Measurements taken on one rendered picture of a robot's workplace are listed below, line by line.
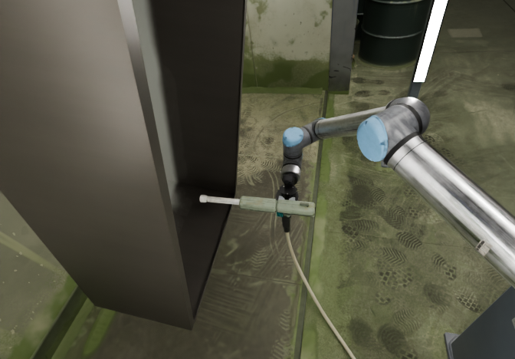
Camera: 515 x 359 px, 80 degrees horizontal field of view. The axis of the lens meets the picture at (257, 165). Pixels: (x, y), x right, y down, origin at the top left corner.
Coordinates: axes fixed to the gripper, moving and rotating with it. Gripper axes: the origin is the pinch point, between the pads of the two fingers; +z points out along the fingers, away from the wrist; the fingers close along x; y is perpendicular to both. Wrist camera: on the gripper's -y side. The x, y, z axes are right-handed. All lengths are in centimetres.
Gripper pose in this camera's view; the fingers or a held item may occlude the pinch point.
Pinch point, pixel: (284, 212)
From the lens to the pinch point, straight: 128.9
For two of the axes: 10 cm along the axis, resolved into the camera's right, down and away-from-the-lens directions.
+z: -1.7, 7.4, -6.5
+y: 0.7, 6.7, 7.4
